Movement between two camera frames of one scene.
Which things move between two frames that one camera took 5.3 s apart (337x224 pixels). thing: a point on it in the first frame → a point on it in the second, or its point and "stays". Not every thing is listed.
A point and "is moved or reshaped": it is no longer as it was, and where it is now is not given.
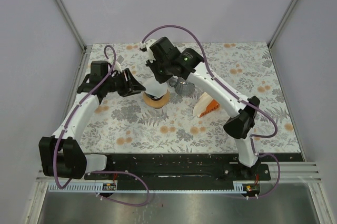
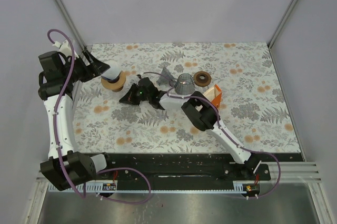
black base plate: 179,167 stays
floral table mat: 126,125 stays
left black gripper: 131,86 → 95,69
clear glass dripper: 182,87 stays
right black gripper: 160,79 → 129,98
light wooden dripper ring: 157,104 is moved or reshaped
